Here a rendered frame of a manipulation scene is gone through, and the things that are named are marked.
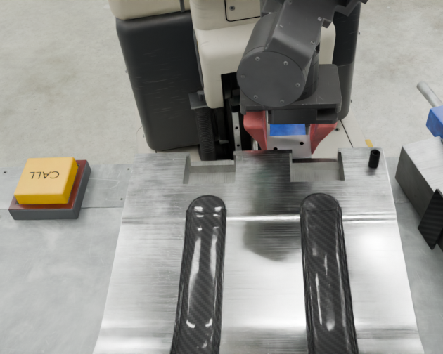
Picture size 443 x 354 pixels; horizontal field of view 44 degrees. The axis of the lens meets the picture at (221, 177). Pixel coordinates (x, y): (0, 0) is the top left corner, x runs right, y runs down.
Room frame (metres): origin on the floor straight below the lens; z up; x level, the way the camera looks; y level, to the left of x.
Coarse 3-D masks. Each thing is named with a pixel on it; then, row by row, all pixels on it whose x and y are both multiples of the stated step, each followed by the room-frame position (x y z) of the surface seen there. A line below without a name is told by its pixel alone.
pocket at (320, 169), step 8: (296, 160) 0.39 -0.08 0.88; (304, 160) 0.39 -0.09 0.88; (312, 160) 0.39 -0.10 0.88; (320, 160) 0.38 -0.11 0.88; (328, 160) 0.38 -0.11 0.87; (336, 160) 0.38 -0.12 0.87; (296, 168) 0.39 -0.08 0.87; (304, 168) 0.38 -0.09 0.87; (312, 168) 0.38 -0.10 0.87; (320, 168) 0.38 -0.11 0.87; (328, 168) 0.38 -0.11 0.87; (336, 168) 0.38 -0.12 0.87; (296, 176) 0.38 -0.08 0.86; (304, 176) 0.38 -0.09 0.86; (312, 176) 0.37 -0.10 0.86; (320, 176) 0.37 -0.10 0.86; (328, 176) 0.37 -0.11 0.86; (336, 176) 0.37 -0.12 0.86; (344, 176) 0.35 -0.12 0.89
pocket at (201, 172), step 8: (224, 160) 0.40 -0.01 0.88; (232, 160) 0.40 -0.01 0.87; (192, 168) 0.40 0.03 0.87; (200, 168) 0.40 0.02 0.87; (208, 168) 0.40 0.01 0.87; (216, 168) 0.40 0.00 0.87; (224, 168) 0.40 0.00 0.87; (232, 168) 0.40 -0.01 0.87; (184, 176) 0.38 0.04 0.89; (192, 176) 0.40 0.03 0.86; (200, 176) 0.40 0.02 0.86; (208, 176) 0.39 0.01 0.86; (216, 176) 0.39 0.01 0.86; (224, 176) 0.39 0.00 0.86; (232, 176) 0.39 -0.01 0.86
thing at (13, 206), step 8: (80, 160) 0.49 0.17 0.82; (80, 168) 0.47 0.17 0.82; (80, 176) 0.46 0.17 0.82; (72, 192) 0.44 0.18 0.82; (16, 200) 0.44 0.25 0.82; (72, 200) 0.42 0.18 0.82; (8, 208) 0.43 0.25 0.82; (16, 208) 0.42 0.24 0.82; (24, 208) 0.42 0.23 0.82; (32, 208) 0.42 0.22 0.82; (40, 208) 0.42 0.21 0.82; (48, 208) 0.42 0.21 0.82; (56, 208) 0.41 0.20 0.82; (64, 208) 0.41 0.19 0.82
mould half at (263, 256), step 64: (128, 192) 0.36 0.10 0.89; (192, 192) 0.35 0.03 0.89; (256, 192) 0.34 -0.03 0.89; (320, 192) 0.33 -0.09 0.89; (384, 192) 0.32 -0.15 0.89; (128, 256) 0.29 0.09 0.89; (256, 256) 0.27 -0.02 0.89; (384, 256) 0.25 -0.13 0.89; (128, 320) 0.23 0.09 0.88; (256, 320) 0.21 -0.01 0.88; (384, 320) 0.19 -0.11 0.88
